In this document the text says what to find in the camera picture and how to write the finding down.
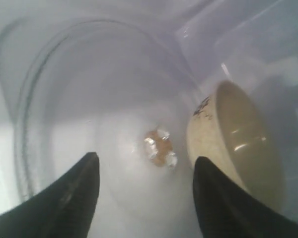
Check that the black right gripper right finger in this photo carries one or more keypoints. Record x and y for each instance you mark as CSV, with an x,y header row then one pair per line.
x,y
225,210

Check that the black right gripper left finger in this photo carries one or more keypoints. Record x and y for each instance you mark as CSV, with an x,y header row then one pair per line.
x,y
64,209

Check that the beige ceramic bowl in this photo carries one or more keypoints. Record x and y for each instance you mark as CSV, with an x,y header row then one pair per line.
x,y
229,130

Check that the white microwave oven body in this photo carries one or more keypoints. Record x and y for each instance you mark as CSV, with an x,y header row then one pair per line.
x,y
251,43

